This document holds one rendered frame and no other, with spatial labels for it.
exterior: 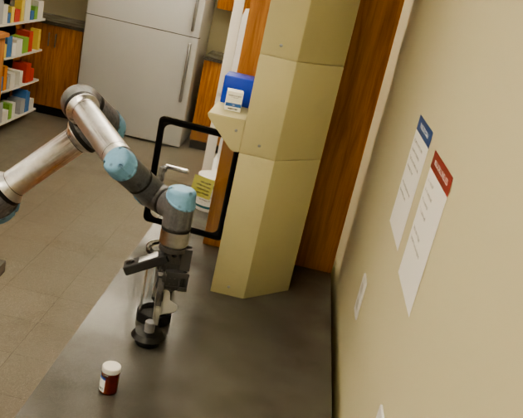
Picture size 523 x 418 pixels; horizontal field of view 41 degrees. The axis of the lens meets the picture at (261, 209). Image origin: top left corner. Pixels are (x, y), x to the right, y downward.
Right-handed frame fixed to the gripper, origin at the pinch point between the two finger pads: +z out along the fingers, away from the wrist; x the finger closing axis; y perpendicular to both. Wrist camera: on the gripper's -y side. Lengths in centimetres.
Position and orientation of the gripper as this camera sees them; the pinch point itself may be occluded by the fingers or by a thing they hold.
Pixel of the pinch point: (153, 312)
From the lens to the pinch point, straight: 188.5
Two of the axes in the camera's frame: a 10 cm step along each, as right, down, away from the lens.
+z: -2.0, 9.2, 3.2
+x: -1.6, -3.6, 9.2
